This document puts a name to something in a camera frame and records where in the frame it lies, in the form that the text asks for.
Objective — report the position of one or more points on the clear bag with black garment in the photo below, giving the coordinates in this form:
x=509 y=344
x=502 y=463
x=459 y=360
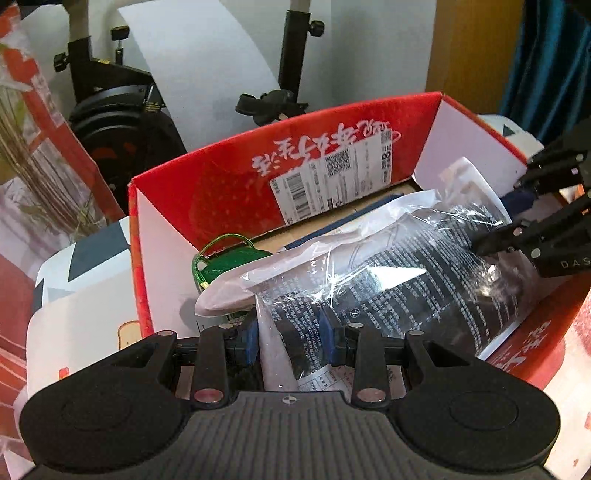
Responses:
x=438 y=286

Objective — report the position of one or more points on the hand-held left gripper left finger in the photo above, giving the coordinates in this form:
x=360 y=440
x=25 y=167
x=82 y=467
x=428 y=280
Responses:
x=250 y=339

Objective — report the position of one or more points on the red cardboard box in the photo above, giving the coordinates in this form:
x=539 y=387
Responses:
x=207 y=184

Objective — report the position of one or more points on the black exercise bike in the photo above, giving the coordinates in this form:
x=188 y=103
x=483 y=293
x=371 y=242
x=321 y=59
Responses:
x=120 y=120

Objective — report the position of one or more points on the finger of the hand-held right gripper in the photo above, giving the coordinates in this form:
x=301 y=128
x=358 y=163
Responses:
x=554 y=166
x=531 y=235

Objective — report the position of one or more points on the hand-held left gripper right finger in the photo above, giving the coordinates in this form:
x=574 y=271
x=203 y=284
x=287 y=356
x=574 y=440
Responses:
x=327 y=333

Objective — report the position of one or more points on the white translucent plastic bag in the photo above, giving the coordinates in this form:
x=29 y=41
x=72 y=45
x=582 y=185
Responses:
x=295 y=258

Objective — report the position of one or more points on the wooden door panel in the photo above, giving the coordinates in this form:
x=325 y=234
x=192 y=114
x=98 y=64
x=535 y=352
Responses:
x=471 y=46

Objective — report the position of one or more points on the white board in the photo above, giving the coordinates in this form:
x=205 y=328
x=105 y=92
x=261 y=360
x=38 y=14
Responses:
x=198 y=60

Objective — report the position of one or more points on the red plant printed backdrop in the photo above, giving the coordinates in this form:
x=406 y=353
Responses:
x=27 y=230

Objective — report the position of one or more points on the teal curtain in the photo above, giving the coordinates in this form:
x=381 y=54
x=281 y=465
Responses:
x=554 y=69

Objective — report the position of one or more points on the blue flat package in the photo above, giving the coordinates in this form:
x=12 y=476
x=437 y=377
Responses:
x=360 y=212

